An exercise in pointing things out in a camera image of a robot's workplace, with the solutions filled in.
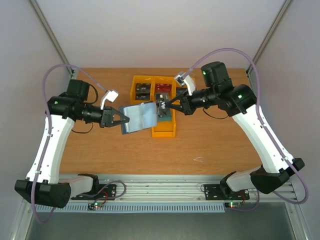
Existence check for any black VIP credit card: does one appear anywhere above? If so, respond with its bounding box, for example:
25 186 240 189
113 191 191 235
155 93 172 115
135 93 150 101

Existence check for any blue card holder wallet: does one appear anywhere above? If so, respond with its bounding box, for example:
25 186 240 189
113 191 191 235
119 101 158 135

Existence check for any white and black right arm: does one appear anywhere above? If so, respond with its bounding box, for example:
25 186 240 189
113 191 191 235
162 61 305 199

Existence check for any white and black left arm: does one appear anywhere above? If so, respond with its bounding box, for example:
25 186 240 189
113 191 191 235
14 79 130 208

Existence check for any blue credit card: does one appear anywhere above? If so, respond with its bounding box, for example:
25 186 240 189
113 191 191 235
176 87 188 96

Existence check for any teal credit card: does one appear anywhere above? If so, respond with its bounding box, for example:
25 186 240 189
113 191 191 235
157 114 172 122

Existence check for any red credit card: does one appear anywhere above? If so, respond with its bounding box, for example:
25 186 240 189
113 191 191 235
154 83 172 94

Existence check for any black credit card in bin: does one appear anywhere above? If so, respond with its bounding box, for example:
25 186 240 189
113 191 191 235
135 83 151 93

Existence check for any orange bin back right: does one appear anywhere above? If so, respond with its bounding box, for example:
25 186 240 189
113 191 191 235
173 75 196 104

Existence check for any orange bin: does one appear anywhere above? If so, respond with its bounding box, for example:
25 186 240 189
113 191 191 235
130 75 155 105
151 107 177 138
173 75 196 104
152 76 176 101

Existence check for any orange bin front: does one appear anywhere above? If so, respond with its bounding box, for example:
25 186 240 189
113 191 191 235
151 107 177 138

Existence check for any orange bin back middle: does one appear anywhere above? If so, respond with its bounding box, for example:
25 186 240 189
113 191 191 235
152 76 176 101

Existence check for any orange bin back left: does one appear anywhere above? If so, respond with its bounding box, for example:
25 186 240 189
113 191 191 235
130 75 155 105

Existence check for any left controller board with LEDs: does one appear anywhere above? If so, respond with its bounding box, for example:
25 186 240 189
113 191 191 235
87 202 104 211

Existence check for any controller board with leds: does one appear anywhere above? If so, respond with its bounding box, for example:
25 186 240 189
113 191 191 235
224 201 242 209
87 202 104 211

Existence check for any right controller board with LEDs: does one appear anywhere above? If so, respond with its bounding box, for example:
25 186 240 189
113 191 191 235
224 201 242 209

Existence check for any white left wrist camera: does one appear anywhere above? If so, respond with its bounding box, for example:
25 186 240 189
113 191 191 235
100 90 119 110

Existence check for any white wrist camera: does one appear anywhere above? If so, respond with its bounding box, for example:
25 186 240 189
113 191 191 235
174 71 196 96
100 90 119 110

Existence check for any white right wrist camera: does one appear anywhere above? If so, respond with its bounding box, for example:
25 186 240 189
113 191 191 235
174 71 196 96

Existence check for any aluminium rail frame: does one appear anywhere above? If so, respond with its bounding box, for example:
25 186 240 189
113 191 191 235
98 174 283 203

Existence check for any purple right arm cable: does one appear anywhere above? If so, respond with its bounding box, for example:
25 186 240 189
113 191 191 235
183 47 310 212

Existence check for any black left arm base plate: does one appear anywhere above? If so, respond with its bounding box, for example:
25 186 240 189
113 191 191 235
71 184 117 201

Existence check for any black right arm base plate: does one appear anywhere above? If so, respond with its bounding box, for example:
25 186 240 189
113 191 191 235
200 184 250 201

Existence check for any grey slotted cable duct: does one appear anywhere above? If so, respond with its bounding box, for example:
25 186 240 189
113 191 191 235
33 202 226 214

